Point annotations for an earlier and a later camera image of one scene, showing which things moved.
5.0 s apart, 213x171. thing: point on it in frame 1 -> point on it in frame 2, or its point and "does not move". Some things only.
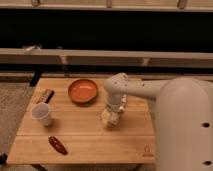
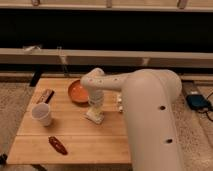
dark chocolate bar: x=46 y=96 does not move
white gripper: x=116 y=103 -> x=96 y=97
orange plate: x=82 y=91 does not move
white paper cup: x=41 y=111 does not move
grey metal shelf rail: x=60 y=56 does not move
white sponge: x=114 y=119 -> x=96 y=117
